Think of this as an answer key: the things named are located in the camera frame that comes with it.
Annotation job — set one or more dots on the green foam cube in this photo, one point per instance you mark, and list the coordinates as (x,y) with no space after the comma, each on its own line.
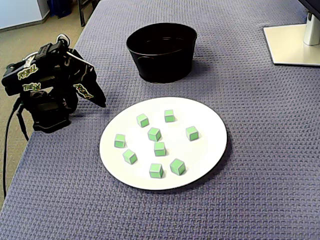
(169,116)
(177,167)
(154,134)
(159,149)
(156,171)
(142,120)
(192,133)
(120,141)
(129,157)

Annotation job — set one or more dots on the silver monitor stand base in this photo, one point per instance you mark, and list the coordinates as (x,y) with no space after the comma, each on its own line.
(285,45)

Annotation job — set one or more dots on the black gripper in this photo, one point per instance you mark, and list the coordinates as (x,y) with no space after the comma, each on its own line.
(84,80)

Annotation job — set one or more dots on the dark chair frame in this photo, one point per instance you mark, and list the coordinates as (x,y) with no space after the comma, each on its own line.
(83,12)

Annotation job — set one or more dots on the black round metal container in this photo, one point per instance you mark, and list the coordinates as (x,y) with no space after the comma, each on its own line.
(162,67)

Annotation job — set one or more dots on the silver monitor stand column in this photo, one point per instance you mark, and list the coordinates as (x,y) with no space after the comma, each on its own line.
(312,30)

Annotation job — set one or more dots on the black monitor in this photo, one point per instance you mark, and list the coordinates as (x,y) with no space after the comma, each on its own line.
(315,5)

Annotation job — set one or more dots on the white wall panel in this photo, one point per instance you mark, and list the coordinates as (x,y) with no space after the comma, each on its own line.
(17,12)

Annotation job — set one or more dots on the blue bin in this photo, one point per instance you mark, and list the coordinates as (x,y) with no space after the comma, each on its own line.
(58,7)

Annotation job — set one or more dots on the blue waffle weave cloth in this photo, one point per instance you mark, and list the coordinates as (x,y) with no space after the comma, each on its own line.
(225,200)

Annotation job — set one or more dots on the white round plate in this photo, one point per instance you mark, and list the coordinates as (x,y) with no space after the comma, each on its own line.
(207,150)

